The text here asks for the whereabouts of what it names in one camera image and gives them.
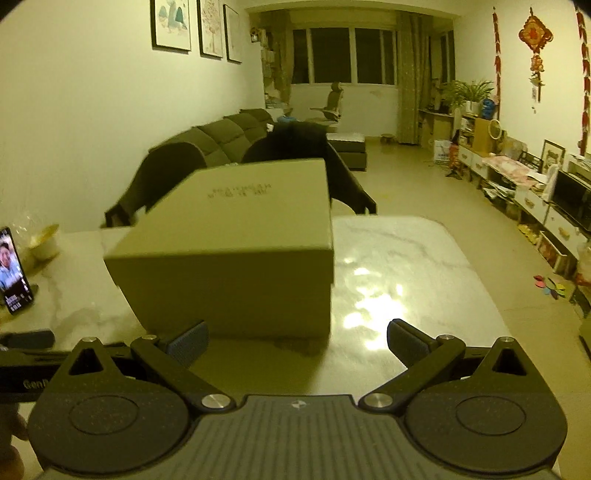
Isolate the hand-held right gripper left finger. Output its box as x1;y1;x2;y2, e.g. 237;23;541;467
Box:
55;320;236;412

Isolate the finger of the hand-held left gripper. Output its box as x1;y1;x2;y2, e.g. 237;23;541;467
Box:
0;329;57;350

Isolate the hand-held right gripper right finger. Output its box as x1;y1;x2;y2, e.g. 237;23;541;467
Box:
358;319;539;412

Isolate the beige box lid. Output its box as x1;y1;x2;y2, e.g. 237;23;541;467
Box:
103;157;336;291

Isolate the marble desktop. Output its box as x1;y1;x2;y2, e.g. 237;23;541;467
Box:
0;215;513;407

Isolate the person's left hand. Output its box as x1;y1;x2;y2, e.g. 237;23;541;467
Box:
0;403;31;467

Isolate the black smartphone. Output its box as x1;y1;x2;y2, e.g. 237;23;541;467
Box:
0;226;37;315

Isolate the white bowl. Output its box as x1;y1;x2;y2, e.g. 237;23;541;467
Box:
28;224;62;262

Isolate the clear plastic wrap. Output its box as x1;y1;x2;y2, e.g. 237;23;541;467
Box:
8;210;63;273

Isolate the colourful floor toy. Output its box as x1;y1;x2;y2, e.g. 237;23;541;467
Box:
532;274;568;300

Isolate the dark dining chair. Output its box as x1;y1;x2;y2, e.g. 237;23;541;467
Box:
104;141;209;230
241;121;378;217

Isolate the white low cabinet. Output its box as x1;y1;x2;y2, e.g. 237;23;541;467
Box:
455;138;591;321

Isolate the grey-green sofa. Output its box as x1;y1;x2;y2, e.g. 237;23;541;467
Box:
148;107;369;172

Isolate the wooden side desk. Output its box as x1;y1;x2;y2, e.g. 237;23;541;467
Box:
418;107;458;149

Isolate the small framed picture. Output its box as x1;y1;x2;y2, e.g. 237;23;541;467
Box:
539;139;567;175

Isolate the light office chair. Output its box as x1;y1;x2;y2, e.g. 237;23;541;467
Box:
309;82;347;124

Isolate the potted green plant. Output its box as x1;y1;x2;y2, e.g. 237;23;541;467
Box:
440;78;496;117

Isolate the patterned curtain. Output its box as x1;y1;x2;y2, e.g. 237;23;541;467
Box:
260;11;295;107
396;10;432;147

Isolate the window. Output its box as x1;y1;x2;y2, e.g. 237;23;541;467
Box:
290;27;457;87

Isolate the framed mountain picture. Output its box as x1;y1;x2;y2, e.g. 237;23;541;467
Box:
150;0;192;53

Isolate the red hanging string decoration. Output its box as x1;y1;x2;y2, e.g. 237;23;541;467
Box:
491;6;505;101
574;6;591;157

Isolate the framed wall picture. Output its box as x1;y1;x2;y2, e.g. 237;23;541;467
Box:
222;4;243;65
197;0;225;59

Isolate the red knot wall decoration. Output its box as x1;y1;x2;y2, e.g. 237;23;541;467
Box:
517;13;555;112

